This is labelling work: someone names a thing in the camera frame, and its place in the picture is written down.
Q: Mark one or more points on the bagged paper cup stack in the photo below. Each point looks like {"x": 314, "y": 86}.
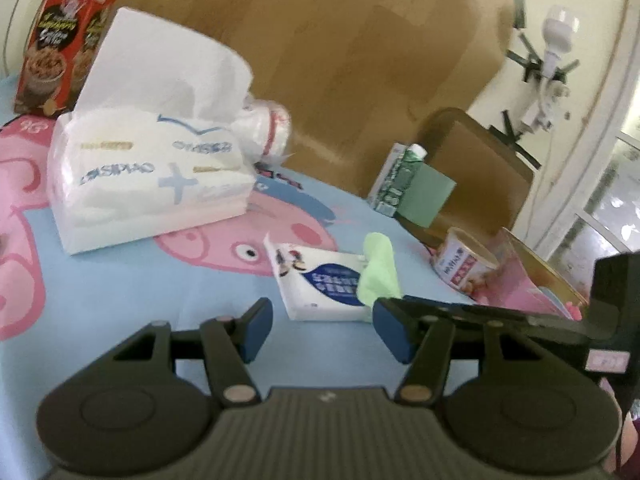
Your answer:
{"x": 265, "y": 127}

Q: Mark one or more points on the white window frame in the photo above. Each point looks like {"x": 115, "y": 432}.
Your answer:
{"x": 615, "y": 200}

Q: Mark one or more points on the black tape strip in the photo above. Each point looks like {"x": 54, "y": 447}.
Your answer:
{"x": 520, "y": 7}
{"x": 515, "y": 142}

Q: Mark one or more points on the brown padded board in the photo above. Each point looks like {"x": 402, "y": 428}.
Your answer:
{"x": 480, "y": 170}

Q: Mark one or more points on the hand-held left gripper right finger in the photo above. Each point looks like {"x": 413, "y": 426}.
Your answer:
{"x": 392, "y": 332}

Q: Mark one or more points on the white plug-in bulb lamp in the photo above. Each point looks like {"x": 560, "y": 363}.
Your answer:
{"x": 560, "y": 30}

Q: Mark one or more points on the wooden headboard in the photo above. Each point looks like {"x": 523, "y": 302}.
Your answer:
{"x": 350, "y": 60}

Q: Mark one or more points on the red cereal box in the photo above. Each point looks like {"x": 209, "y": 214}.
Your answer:
{"x": 50, "y": 50}

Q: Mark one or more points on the light green cloth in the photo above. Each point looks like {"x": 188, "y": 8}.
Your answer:
{"x": 380, "y": 270}

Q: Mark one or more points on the green drink carton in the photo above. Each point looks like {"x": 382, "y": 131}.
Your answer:
{"x": 395, "y": 185}

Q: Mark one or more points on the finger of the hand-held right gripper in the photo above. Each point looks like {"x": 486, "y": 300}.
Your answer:
{"x": 500, "y": 316}

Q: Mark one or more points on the white tissue pack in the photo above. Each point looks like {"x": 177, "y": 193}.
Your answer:
{"x": 140, "y": 185}

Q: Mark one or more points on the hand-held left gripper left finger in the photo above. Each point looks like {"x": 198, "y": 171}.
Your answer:
{"x": 256, "y": 330}

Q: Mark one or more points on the pink cardboard box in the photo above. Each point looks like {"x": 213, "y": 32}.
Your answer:
{"x": 520, "y": 285}

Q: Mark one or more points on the white blue wet wipes pack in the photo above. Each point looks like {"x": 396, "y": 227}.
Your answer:
{"x": 320, "y": 285}

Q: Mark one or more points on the green paper card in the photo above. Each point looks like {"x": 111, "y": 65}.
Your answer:
{"x": 425, "y": 195}

